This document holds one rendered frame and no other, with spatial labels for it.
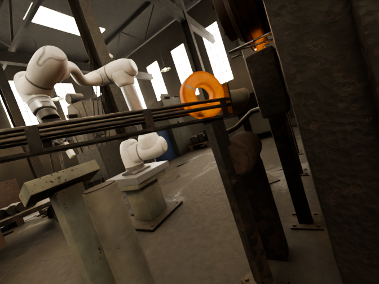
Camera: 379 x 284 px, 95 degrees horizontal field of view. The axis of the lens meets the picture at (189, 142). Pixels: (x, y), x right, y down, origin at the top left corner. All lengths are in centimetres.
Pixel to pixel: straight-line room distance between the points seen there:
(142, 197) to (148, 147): 40
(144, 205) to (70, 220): 76
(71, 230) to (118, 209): 20
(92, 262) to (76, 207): 22
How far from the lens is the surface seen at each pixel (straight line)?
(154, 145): 134
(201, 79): 59
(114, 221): 70
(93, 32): 435
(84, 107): 608
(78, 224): 84
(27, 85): 101
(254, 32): 93
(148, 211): 150
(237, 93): 64
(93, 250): 89
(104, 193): 68
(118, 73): 136
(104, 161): 358
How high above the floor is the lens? 62
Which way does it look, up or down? 4 degrees down
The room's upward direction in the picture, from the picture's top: 18 degrees counter-clockwise
